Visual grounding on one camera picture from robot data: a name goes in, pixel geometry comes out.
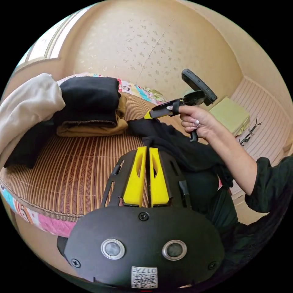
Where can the black long sleeve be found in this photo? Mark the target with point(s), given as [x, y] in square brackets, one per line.
[183, 151]

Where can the bed with woven mat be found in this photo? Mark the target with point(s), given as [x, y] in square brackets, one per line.
[77, 167]

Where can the black clothes hanger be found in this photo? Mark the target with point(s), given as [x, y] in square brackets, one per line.
[249, 134]

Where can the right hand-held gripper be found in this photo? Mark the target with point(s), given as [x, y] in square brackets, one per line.
[162, 110]

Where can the window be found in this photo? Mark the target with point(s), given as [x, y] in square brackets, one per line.
[37, 49]

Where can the person's body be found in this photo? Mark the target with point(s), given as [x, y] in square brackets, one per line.
[270, 183]

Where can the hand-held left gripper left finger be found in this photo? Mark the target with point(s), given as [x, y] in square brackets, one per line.
[134, 180]

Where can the pale green box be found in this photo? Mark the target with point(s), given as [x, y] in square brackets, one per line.
[229, 114]

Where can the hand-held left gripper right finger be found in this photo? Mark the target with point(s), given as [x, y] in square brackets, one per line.
[159, 183]

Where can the pile of clothes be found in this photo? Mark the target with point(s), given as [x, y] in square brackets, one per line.
[87, 103]

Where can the person's right forearm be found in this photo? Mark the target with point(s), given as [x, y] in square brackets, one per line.
[235, 160]

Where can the person's right hand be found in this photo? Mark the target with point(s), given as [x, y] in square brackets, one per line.
[201, 123]

